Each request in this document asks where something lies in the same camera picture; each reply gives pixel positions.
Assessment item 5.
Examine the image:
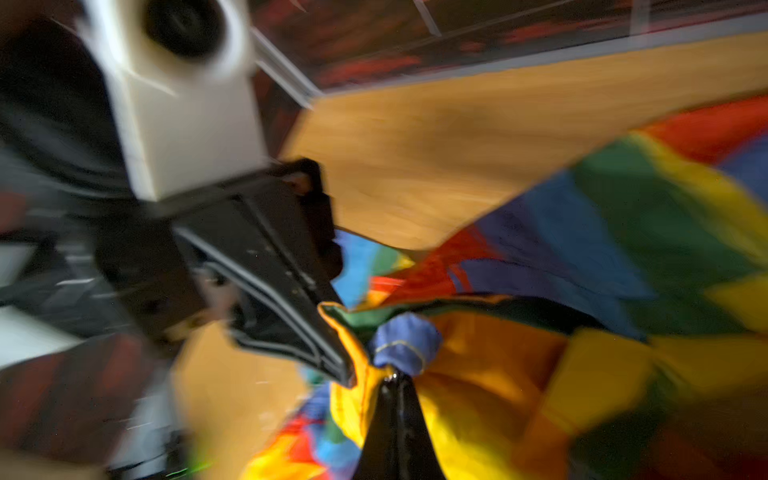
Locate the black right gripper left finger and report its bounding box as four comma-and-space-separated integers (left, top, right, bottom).
352, 375, 399, 480

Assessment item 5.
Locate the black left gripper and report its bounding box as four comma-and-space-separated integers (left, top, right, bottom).
95, 159, 355, 386

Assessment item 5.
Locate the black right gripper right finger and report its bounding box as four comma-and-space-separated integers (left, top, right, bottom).
395, 372, 446, 480

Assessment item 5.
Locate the rainbow striped zip jacket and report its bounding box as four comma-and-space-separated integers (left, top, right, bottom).
243, 95, 767, 479

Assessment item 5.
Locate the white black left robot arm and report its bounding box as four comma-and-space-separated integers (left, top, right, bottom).
1, 1, 354, 479

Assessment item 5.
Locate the aluminium frame post left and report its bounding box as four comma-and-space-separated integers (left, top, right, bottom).
251, 27, 323, 109

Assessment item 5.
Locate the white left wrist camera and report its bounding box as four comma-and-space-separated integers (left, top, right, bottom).
78, 1, 271, 201

